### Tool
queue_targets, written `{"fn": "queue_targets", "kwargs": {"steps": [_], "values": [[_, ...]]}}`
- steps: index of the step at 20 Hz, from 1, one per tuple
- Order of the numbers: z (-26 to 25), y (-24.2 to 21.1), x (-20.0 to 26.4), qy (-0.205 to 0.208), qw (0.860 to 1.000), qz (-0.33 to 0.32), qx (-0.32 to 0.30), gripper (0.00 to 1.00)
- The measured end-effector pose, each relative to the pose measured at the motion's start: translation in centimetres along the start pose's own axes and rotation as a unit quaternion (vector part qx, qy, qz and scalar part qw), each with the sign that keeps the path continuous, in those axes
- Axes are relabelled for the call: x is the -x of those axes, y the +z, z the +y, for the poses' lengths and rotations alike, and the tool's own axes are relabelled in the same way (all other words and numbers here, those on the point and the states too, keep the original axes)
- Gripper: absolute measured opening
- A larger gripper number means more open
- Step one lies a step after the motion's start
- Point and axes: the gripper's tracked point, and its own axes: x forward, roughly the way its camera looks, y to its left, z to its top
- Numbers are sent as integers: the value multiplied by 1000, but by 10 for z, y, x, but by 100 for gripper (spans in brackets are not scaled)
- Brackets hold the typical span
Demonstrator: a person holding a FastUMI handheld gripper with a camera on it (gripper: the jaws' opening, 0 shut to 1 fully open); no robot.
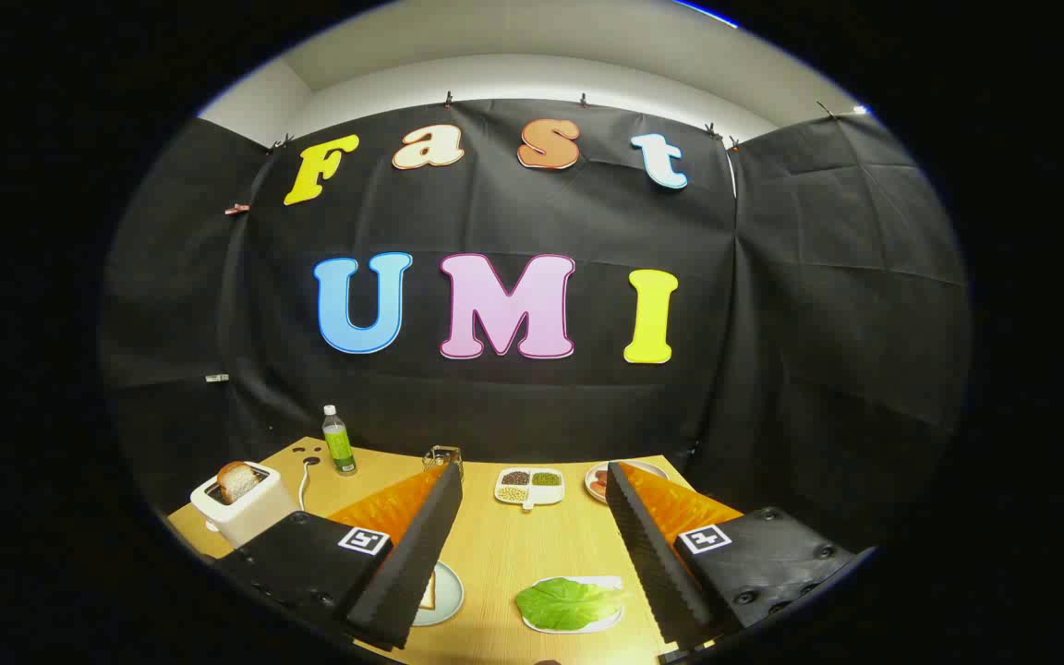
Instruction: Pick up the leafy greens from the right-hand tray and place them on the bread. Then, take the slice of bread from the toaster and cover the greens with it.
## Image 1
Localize green lettuce leaf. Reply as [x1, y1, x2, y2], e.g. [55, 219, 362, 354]
[515, 578, 625, 632]

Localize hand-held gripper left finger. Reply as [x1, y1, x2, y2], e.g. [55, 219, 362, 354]
[214, 462, 464, 652]

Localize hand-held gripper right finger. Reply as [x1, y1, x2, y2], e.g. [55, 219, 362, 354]
[604, 460, 877, 652]

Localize pale green round plate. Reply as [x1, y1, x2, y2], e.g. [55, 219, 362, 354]
[412, 561, 466, 627]

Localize round white plate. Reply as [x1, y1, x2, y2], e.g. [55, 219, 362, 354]
[585, 460, 669, 504]

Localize brown-crusted bread slice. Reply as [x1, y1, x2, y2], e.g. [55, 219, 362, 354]
[217, 461, 258, 504]

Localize wire utensil holder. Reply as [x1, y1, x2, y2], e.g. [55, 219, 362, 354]
[422, 446, 465, 483]

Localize white divided bean dish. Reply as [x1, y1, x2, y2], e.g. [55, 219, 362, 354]
[494, 467, 566, 512]

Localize green label plastic bottle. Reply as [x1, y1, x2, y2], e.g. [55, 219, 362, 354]
[322, 405, 357, 476]

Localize white square plate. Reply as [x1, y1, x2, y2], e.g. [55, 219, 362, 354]
[521, 575, 625, 635]

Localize black backdrop cloth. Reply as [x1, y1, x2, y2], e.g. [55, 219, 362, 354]
[98, 97, 973, 555]

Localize white toaster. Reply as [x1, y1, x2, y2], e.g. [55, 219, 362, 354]
[190, 462, 300, 549]

